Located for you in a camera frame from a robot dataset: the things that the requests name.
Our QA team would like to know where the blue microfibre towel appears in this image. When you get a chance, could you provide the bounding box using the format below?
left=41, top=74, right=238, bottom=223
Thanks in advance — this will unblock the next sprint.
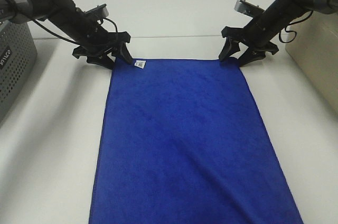
left=89, top=58, right=302, bottom=223

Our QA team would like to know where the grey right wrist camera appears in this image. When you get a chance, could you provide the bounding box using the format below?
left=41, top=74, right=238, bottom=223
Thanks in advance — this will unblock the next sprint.
left=234, top=0, right=265, bottom=18

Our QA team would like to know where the grey perforated plastic basket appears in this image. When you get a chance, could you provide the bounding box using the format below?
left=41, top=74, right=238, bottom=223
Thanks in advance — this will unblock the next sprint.
left=1, top=21, right=37, bottom=119

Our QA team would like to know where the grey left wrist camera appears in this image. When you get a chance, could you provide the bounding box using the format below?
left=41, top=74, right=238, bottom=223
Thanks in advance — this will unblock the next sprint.
left=84, top=4, right=109, bottom=21

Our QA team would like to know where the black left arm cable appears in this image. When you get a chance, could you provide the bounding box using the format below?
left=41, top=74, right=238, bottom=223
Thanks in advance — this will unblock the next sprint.
left=15, top=0, right=119, bottom=48

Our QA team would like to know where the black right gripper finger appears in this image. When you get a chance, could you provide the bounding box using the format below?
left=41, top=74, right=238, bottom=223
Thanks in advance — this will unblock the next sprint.
left=219, top=38, right=240, bottom=61
left=238, top=48, right=266, bottom=67

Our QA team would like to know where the beige storage box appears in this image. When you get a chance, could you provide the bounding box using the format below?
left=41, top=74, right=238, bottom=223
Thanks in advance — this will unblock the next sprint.
left=285, top=12, right=337, bottom=112

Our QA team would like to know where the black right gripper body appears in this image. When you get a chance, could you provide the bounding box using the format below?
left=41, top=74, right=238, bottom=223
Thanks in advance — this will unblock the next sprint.
left=221, top=26, right=279, bottom=54

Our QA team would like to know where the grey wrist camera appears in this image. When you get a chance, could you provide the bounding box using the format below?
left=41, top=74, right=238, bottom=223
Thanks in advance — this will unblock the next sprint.
left=234, top=0, right=265, bottom=18
left=84, top=4, right=109, bottom=21

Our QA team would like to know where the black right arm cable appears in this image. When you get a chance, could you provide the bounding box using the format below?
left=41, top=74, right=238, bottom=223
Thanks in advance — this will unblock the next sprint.
left=279, top=0, right=336, bottom=44

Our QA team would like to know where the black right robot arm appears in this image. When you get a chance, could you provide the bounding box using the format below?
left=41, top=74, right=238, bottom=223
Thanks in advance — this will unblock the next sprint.
left=219, top=0, right=337, bottom=66

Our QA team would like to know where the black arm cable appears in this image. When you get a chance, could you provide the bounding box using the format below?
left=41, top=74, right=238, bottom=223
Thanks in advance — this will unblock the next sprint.
left=15, top=0, right=119, bottom=48
left=279, top=0, right=336, bottom=44

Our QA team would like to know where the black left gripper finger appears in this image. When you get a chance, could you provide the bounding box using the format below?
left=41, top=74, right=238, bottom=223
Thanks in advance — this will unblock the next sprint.
left=116, top=43, right=133, bottom=64
left=87, top=55, right=115, bottom=70

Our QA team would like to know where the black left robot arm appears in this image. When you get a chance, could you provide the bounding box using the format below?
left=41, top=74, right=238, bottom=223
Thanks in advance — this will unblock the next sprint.
left=1, top=0, right=133, bottom=69

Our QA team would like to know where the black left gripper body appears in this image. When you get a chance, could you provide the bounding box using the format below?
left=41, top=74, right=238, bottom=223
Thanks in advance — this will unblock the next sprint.
left=72, top=27, right=131, bottom=59

